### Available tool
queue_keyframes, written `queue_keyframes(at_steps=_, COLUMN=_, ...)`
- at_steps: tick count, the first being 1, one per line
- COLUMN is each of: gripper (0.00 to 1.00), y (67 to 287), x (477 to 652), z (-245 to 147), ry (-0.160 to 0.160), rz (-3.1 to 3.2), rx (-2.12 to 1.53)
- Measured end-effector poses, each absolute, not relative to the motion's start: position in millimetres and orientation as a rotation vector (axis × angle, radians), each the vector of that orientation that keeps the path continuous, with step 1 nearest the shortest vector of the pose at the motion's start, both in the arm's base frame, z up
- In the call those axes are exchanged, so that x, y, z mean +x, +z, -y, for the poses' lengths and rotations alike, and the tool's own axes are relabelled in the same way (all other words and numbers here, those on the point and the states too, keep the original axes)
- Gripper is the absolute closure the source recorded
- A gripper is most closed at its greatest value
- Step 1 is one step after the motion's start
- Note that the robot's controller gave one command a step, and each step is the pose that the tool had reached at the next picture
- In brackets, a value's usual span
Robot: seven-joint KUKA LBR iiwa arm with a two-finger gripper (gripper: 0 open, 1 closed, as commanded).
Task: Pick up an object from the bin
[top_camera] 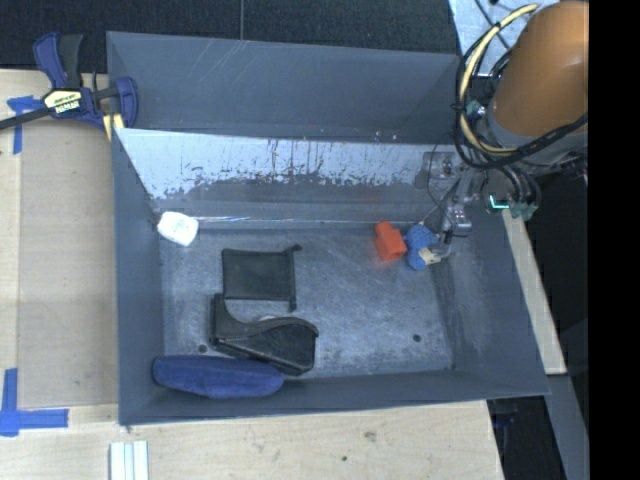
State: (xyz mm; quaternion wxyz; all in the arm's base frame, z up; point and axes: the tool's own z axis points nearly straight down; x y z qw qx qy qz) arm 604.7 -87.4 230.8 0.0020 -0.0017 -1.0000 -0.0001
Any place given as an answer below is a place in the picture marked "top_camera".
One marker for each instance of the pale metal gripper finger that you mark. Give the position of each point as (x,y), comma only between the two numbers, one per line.
(458,219)
(440,165)

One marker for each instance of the blue and beige toy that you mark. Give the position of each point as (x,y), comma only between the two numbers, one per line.
(419,246)

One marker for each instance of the orange block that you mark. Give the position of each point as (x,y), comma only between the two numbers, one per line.
(389,241)

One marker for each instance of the grey metal bin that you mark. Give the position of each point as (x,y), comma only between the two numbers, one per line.
(350,298)

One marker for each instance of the white packet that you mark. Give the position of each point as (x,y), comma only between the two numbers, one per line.
(178,228)

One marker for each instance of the dark blue cloth pouch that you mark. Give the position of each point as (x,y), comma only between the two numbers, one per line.
(215,377)

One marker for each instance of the pale wood flat board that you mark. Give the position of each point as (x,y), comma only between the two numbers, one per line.
(65,268)

